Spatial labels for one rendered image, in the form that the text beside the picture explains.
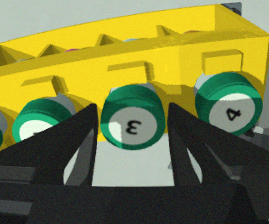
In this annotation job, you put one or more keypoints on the yellow tube rack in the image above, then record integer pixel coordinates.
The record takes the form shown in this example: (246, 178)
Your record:
(170, 63)

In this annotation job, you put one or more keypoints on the pale grey key housing panel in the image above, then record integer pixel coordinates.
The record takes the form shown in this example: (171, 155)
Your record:
(260, 140)

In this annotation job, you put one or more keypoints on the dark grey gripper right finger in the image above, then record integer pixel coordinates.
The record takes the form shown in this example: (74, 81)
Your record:
(223, 157)

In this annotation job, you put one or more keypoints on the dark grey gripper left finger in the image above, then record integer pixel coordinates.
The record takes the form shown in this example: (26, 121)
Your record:
(43, 157)

